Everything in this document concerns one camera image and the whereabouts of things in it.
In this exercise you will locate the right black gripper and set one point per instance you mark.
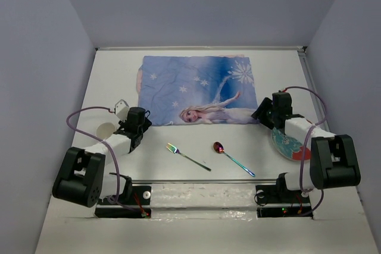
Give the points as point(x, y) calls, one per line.
point(259, 113)

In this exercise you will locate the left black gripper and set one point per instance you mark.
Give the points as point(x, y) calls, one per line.
point(146, 124)

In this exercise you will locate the blue princess print placemat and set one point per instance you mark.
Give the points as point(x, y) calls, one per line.
point(197, 90)

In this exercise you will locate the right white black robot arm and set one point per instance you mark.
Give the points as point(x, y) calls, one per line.
point(328, 160)

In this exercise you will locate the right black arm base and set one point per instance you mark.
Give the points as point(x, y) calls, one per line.
point(273, 203)

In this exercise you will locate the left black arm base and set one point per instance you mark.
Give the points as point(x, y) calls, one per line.
point(134, 203)

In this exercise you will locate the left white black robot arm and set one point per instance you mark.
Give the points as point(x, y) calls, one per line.
point(81, 175)

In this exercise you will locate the pale yellow mug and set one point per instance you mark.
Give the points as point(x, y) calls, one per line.
point(105, 130)

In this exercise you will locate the teal and red plate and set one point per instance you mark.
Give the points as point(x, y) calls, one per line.
point(287, 146)

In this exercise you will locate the iridescent fork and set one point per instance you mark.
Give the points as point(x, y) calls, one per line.
point(175, 150)

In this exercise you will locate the iridescent spoon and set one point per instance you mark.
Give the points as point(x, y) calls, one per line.
point(218, 147)

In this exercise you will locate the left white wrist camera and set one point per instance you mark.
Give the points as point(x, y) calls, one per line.
point(121, 109)

